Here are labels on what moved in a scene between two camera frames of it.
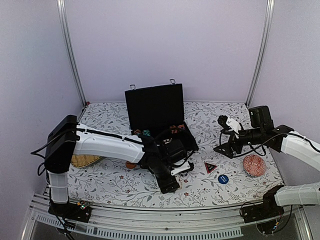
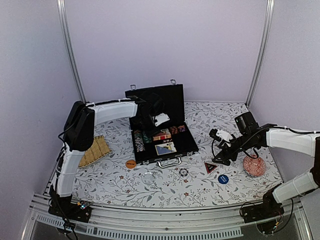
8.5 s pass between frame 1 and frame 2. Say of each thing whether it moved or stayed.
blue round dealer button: stayed
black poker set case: stayed
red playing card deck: moved
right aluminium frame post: stayed
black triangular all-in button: stayed
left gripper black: moved
